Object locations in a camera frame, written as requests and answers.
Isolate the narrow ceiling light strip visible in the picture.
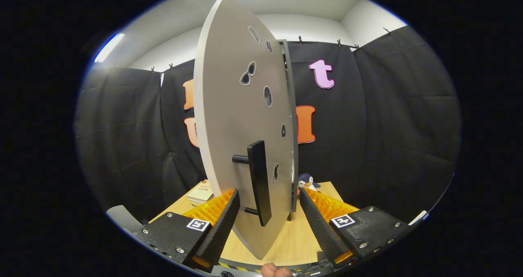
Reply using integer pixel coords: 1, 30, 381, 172
93, 33, 125, 63

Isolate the row of black cloth clips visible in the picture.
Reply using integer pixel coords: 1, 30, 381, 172
110, 27, 393, 73

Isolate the stack of books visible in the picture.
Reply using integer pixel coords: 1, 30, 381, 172
187, 180, 215, 206

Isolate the dark grey shoe cabinet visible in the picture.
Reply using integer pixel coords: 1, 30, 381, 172
280, 39, 299, 222

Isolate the beige shoe cabinet door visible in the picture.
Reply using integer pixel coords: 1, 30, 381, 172
193, 0, 295, 260

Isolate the black backdrop cloth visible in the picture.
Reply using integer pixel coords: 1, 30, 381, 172
74, 24, 462, 228

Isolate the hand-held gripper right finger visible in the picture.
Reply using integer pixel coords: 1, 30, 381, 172
299, 187, 412, 269

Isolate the yellow black striped tape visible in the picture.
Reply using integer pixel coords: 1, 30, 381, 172
217, 261, 262, 273

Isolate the penguin plush toy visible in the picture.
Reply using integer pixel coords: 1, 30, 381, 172
297, 173, 321, 192

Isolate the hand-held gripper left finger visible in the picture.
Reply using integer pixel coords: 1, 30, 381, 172
133, 188, 241, 271

